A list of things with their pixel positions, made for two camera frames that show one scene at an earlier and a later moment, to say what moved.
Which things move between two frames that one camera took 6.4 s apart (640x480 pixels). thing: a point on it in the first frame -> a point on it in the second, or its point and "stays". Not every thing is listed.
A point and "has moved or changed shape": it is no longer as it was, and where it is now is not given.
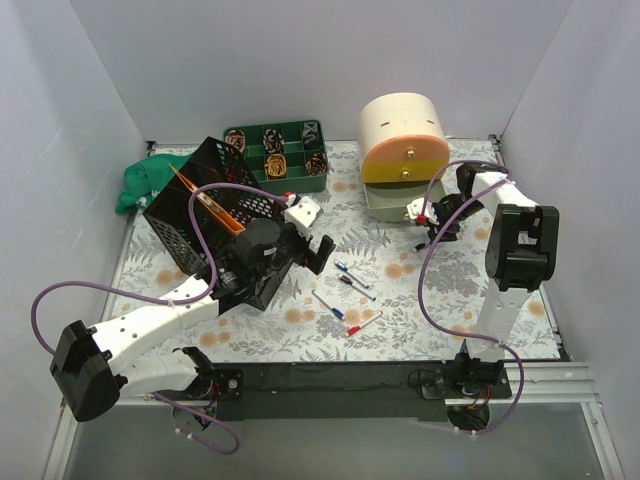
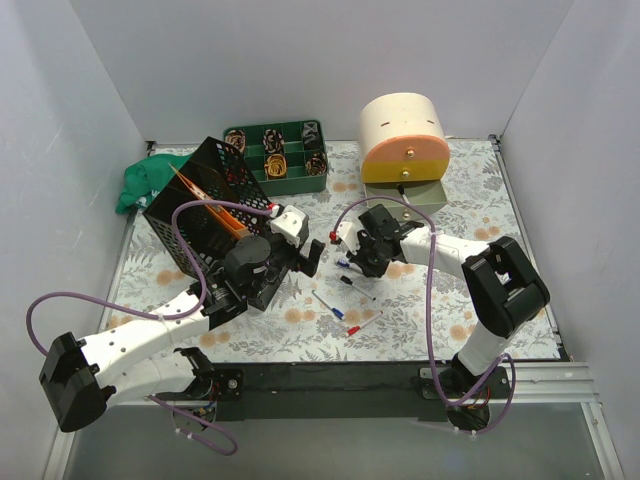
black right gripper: x=441 y=220 -> x=368 y=248
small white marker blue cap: x=343 y=267 has moved or changed shape
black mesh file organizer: x=213 y=218 stays
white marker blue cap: x=336 y=312 stays
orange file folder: x=218 y=212 stays
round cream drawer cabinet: x=403 y=147 stays
